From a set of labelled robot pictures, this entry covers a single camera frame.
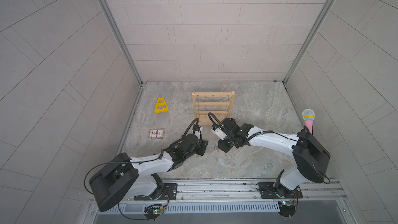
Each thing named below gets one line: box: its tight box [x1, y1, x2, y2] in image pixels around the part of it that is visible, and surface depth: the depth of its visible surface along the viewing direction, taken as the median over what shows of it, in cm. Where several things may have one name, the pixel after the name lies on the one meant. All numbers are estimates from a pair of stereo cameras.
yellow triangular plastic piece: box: [154, 96, 169, 114], surface depth 103 cm
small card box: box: [148, 128, 165, 140], surface depth 90 cm
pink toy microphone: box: [301, 108, 316, 135], surface depth 70 cm
